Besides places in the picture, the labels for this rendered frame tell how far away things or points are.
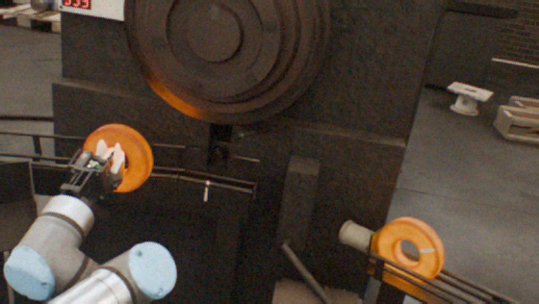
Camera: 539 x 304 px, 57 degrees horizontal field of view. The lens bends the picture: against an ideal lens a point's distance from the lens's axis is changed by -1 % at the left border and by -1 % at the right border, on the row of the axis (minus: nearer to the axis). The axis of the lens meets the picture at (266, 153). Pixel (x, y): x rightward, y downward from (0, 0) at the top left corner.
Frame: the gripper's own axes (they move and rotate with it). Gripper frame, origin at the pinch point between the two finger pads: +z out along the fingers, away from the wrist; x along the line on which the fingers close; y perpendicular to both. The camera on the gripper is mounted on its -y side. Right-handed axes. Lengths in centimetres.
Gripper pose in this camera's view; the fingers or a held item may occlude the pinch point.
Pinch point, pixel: (117, 151)
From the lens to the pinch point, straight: 115.5
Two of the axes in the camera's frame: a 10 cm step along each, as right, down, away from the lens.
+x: -9.8, -1.9, 0.9
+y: 0.9, -7.5, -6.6
